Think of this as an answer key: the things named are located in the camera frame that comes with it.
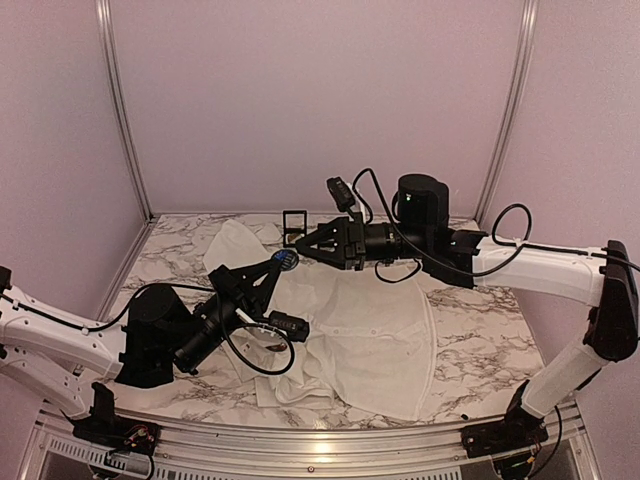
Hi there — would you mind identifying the aluminium front rail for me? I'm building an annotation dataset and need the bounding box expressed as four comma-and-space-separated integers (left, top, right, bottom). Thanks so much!
17, 403, 602, 479

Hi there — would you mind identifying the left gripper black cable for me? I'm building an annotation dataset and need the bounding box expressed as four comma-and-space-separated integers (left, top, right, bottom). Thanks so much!
219, 319, 296, 376

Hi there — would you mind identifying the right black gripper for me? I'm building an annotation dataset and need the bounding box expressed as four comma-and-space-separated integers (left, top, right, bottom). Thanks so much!
296, 211, 432, 270

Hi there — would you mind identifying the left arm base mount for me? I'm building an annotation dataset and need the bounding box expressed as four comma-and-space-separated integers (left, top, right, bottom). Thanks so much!
69, 382, 160, 456

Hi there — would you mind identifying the white button shirt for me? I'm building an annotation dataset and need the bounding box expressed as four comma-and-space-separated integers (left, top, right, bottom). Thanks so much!
202, 217, 436, 419

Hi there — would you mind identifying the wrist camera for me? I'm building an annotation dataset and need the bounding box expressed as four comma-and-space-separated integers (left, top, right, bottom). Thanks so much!
326, 177, 367, 218
237, 309, 311, 344

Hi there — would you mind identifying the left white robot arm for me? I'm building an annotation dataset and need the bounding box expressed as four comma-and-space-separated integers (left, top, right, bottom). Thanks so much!
1, 258, 290, 445

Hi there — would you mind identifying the red round brooch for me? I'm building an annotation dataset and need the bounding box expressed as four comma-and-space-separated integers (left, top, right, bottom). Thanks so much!
267, 343, 287, 352

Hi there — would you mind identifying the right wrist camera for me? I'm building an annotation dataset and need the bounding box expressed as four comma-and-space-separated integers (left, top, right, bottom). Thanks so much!
326, 177, 367, 218

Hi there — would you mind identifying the left aluminium corner post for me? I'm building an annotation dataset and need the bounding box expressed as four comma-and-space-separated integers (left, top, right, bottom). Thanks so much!
94, 0, 154, 221

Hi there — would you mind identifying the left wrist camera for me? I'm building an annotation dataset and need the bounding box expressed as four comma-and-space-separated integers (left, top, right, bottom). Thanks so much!
237, 309, 311, 344

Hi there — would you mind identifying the right aluminium corner post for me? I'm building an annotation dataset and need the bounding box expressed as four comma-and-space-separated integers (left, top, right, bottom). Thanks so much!
473, 0, 539, 224

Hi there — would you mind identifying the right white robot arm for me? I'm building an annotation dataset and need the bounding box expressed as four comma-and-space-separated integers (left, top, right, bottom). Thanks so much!
295, 173, 639, 448

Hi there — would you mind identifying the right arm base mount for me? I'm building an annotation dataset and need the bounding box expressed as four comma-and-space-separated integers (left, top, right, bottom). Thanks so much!
461, 381, 549, 458

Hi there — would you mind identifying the aluminium corner post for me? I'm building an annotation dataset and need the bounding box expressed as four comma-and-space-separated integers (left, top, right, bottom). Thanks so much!
94, 0, 154, 221
473, 0, 539, 224

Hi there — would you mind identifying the black display frame left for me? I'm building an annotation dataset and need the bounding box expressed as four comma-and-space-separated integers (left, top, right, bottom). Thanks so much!
282, 209, 308, 248

